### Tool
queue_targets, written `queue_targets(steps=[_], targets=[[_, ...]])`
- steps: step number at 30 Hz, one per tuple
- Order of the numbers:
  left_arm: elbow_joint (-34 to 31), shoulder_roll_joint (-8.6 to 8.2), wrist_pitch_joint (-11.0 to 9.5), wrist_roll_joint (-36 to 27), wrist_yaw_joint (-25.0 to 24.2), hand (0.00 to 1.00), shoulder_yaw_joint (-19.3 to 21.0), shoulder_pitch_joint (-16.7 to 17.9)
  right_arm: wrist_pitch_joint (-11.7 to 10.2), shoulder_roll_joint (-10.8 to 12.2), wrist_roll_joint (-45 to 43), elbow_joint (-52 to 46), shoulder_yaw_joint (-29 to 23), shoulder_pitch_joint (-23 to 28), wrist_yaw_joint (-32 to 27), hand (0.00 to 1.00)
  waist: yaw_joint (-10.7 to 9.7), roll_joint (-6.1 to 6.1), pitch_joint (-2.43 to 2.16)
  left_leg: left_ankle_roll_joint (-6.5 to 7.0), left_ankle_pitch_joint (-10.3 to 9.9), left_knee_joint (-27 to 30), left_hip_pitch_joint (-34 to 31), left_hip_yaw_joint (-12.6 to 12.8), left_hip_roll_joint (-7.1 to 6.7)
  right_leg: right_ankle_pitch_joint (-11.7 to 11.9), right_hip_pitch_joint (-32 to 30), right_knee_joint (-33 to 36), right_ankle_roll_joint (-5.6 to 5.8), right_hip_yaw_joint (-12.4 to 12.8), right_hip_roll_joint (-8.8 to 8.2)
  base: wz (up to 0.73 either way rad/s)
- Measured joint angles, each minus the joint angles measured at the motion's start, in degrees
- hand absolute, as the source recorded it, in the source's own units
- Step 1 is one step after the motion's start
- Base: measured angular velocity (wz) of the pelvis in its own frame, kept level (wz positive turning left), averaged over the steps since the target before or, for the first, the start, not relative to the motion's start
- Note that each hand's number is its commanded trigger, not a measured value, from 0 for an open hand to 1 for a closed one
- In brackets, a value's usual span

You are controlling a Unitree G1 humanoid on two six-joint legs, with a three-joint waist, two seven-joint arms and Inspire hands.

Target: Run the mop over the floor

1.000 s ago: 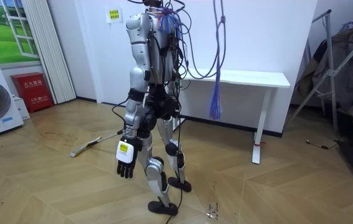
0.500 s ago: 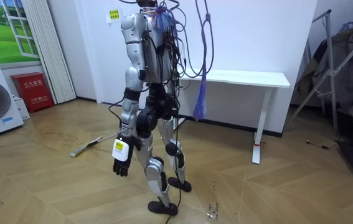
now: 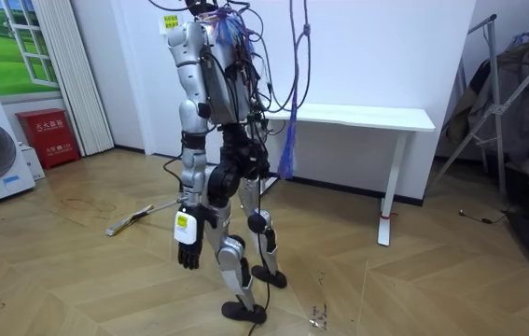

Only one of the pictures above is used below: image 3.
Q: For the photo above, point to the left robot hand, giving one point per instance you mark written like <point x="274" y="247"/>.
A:
<point x="185" y="228"/>

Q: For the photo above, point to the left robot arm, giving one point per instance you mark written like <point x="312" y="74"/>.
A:
<point x="191" y="116"/>

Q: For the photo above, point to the robot legs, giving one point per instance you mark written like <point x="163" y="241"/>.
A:
<point x="231" y="256"/>

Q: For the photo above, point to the robot body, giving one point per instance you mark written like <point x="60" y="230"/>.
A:
<point x="219" y="93"/>

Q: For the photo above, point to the small white box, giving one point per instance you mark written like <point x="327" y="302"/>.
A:
<point x="35" y="163"/>

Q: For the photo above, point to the red fire equipment box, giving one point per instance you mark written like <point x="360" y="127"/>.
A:
<point x="49" y="137"/>

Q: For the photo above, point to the white pleated folding screen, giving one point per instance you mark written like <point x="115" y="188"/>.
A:
<point x="77" y="84"/>

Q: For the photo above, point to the white desk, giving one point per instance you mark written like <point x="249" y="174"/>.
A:
<point x="352" y="116"/>

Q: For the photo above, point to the metal clothes rack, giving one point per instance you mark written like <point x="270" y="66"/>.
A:
<point x="495" y="109"/>

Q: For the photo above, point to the hanging brown grey clothes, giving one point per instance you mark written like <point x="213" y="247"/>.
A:
<point x="525" y="102"/>

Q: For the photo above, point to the yellow wall label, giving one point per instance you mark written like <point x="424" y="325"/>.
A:
<point x="171" y="22"/>

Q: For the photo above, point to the window landscape wall poster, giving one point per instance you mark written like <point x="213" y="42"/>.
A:
<point x="7" y="60"/>

